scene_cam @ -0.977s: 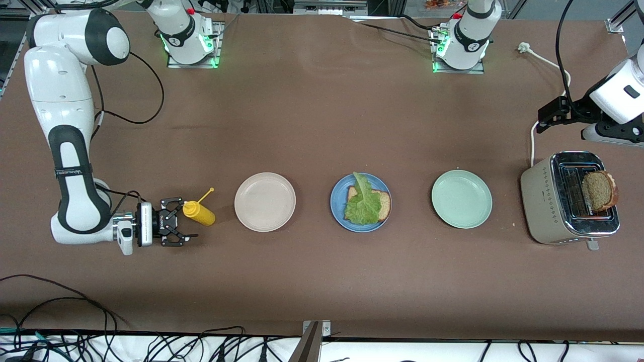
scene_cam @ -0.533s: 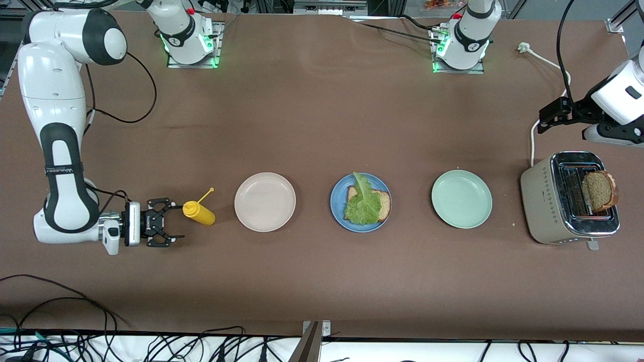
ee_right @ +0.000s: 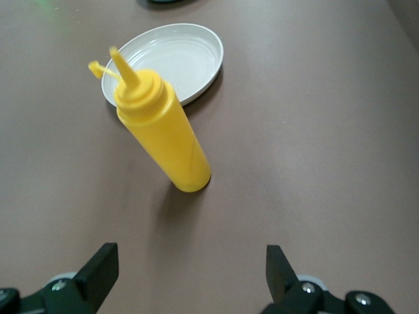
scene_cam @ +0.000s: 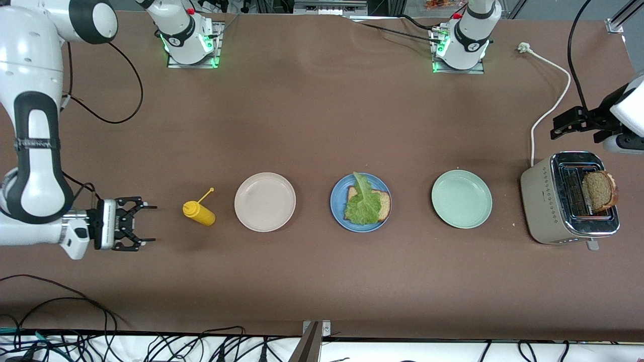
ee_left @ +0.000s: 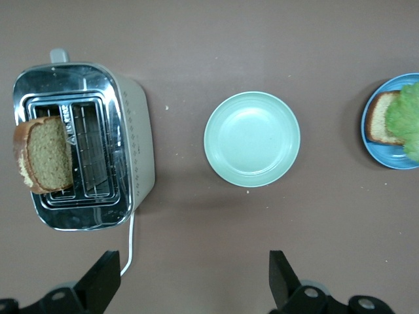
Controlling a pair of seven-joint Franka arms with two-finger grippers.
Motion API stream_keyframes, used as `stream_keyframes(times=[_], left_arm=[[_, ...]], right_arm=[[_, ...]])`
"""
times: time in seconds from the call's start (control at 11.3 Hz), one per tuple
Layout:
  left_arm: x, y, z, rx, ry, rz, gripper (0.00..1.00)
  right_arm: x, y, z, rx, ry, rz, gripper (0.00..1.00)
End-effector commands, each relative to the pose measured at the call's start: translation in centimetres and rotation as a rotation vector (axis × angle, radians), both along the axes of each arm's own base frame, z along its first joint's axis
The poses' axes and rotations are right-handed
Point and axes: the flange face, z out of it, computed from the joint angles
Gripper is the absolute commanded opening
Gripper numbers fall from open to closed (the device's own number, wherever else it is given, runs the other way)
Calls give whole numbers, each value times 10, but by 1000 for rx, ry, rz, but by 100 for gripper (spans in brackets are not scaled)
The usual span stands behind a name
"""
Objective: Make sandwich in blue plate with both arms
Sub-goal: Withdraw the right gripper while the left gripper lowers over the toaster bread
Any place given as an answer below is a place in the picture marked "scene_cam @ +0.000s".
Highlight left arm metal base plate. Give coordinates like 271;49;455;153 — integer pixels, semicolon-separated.
432;25;485;75

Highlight white toaster power cord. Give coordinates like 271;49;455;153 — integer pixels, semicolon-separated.
518;42;572;167

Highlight green round plate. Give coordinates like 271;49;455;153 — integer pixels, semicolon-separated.
431;170;493;229

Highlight grey metal box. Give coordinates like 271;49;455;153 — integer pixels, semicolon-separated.
293;0;368;16

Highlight dark aluminium beam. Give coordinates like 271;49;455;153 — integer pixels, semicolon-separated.
288;322;323;362

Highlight blue round plate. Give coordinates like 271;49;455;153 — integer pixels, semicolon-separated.
330;173;392;233

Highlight beige chrome toaster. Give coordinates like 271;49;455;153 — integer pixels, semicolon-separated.
520;151;620;251

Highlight aluminium corner profile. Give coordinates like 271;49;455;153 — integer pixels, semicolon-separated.
605;0;644;35

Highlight black base cable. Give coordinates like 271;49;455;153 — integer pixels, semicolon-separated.
358;22;443;44
397;14;436;30

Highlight yellow mustard squeeze bottle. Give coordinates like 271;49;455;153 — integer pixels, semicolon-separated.
182;188;216;226

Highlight green lettuce leaf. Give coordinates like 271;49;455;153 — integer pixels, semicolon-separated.
344;171;384;226

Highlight brown bread slice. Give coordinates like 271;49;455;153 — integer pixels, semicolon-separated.
345;186;392;223
582;171;619;213

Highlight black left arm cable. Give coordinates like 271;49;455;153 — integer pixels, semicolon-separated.
568;0;593;110

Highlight beige round plate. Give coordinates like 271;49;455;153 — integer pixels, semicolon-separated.
234;172;296;233

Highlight black looping cable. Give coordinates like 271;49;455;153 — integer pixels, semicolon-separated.
0;274;121;332
15;297;110;348

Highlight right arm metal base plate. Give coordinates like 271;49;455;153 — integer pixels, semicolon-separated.
167;21;224;69

